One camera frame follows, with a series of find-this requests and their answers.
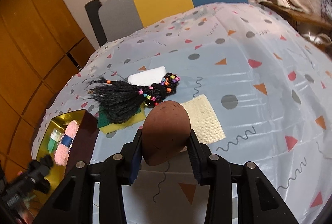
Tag cream cloth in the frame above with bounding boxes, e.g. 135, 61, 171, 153
180, 94, 226, 145

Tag green and yellow sponge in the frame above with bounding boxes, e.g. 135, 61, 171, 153
97, 105, 146, 135

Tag wooden wardrobe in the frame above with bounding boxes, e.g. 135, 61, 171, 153
0, 0, 96, 183

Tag green silicone bottle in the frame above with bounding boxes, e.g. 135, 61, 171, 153
47, 128, 63, 154

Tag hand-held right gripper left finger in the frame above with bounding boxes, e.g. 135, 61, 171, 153
39, 129, 143, 224

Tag white bag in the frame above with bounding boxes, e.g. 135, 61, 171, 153
303, 32, 332, 46

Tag gold metal tin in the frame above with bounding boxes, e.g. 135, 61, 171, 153
31, 109, 99, 204

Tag black braided beaded hairpiece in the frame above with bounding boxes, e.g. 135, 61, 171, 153
87, 72, 181, 124

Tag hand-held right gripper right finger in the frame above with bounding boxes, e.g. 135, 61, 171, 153
189, 129, 299, 224

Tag wooden side table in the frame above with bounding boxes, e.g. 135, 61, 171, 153
261, 1, 332, 30

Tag brown makeup sponge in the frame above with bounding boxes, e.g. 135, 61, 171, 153
143, 101, 192, 166

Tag pink towel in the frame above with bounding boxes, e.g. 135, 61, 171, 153
54, 120, 79, 166

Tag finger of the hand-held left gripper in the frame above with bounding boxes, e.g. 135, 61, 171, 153
41, 154, 54, 169

